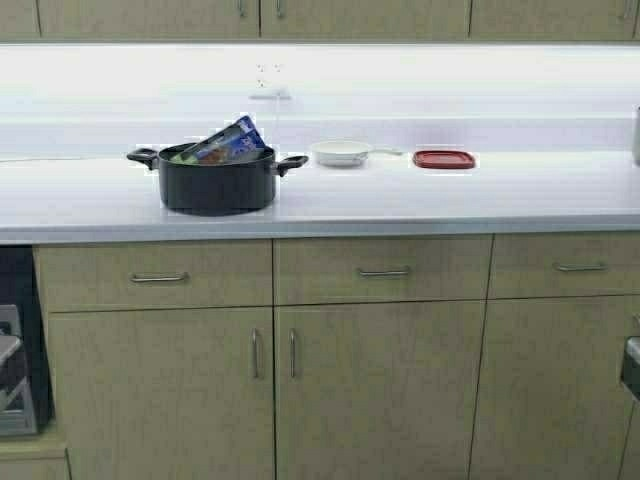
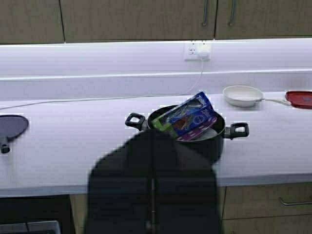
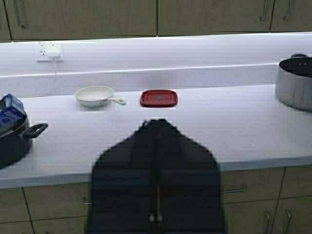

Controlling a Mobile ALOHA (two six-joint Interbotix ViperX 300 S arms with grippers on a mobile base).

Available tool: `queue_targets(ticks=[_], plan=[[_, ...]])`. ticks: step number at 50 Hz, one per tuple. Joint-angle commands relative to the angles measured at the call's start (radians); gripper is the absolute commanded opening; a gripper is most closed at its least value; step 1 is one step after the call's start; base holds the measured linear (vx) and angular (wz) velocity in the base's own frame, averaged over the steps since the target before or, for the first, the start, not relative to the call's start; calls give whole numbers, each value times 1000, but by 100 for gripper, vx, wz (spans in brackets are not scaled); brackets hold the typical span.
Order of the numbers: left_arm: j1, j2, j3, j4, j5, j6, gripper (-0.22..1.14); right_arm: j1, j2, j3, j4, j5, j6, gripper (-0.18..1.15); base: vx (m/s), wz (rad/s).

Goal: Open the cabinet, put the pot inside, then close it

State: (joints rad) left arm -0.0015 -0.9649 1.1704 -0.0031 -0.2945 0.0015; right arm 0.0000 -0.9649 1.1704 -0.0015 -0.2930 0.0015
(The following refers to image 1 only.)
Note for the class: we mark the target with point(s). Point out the white wall outlet plate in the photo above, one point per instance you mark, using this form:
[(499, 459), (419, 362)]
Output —
[(270, 83)]

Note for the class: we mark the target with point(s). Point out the middle drawer metal handle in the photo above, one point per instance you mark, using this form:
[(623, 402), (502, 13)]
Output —
[(398, 272)]

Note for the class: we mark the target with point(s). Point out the middle wooden drawer front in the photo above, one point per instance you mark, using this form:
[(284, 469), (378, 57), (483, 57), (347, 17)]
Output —
[(354, 270)]

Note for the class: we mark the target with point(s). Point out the white frying pan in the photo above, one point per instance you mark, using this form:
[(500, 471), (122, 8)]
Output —
[(346, 153)]

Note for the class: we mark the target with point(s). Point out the black cooking pot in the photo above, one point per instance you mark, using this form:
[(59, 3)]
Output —
[(216, 189)]

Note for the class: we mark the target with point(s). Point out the wooden drawer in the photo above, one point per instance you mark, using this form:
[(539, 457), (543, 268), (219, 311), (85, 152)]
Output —
[(95, 277), (354, 270), (522, 265)]

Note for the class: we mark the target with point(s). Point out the green box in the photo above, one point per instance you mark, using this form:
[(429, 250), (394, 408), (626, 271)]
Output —
[(184, 157)]

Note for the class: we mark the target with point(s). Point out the right wooden drawer front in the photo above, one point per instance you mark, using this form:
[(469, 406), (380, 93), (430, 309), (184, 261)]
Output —
[(522, 265)]

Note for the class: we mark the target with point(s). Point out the left drawer metal handle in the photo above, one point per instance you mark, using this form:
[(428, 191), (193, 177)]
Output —
[(141, 278)]

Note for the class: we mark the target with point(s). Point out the drawer metal handle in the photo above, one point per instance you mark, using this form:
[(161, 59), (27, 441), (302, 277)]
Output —
[(575, 268), (141, 278), (398, 272)]

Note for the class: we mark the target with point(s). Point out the right drawer metal handle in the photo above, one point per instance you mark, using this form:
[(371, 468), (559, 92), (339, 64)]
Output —
[(575, 268)]

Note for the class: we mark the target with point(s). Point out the door metal handle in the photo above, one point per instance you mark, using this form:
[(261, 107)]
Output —
[(255, 354), (293, 352)]

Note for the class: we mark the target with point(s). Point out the blue Ziploc box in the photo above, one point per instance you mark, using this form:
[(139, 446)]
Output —
[(235, 142)]

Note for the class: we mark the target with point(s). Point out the middle door metal handle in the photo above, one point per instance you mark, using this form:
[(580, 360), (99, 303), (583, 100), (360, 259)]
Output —
[(293, 352)]

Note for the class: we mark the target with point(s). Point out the left door metal handle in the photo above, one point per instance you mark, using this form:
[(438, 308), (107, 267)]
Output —
[(255, 354)]

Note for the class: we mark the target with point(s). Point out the red plastic container lid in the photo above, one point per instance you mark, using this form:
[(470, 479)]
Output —
[(444, 159)]

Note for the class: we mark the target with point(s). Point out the grey canister at right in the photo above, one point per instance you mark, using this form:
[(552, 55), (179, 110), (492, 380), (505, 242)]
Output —
[(635, 139)]

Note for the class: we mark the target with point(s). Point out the left wooden drawer front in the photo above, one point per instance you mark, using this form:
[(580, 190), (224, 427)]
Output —
[(95, 277)]

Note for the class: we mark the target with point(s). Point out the cabinet door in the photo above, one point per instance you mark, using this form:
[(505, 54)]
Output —
[(550, 402), (165, 394), (554, 20), (383, 391), (365, 21), (106, 20)]

